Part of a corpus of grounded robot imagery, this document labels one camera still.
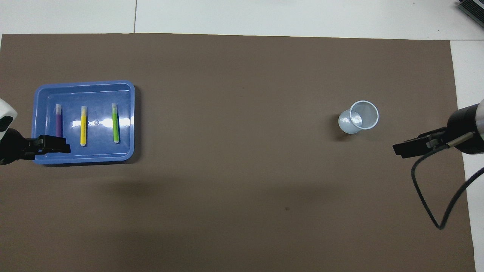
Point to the green marker pen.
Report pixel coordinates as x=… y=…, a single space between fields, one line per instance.
x=115 y=126

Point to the translucent plastic cup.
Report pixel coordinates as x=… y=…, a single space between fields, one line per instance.
x=346 y=122

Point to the grey ribbed device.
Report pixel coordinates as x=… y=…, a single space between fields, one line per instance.
x=474 y=7

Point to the brown table mat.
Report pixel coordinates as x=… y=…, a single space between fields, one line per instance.
x=242 y=68

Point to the purple marker pen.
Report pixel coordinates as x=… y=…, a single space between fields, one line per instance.
x=59 y=121

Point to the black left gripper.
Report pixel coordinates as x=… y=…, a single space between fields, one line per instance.
x=11 y=145

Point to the yellow marker pen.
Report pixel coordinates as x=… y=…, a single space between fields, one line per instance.
x=83 y=128

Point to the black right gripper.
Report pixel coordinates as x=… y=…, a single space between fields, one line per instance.
x=465 y=124

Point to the blue plastic tray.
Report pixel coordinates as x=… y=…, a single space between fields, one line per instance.
x=124 y=113

